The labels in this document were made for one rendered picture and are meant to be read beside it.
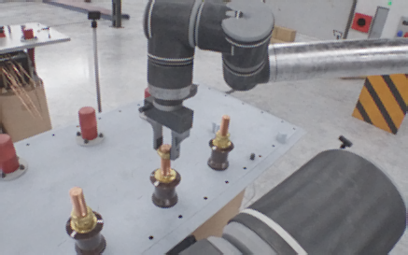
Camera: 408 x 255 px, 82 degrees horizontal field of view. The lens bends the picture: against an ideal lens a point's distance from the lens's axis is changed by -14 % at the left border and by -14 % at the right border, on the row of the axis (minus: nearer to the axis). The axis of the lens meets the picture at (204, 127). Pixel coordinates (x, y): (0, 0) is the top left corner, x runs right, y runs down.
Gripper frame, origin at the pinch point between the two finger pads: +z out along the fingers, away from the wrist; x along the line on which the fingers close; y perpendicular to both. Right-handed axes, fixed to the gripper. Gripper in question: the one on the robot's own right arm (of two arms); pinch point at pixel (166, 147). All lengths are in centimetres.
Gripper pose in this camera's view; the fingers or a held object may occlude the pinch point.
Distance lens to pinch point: 74.2
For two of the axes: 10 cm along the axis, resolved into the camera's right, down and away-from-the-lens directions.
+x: 8.0, 3.8, -4.7
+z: -1.1, 8.5, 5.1
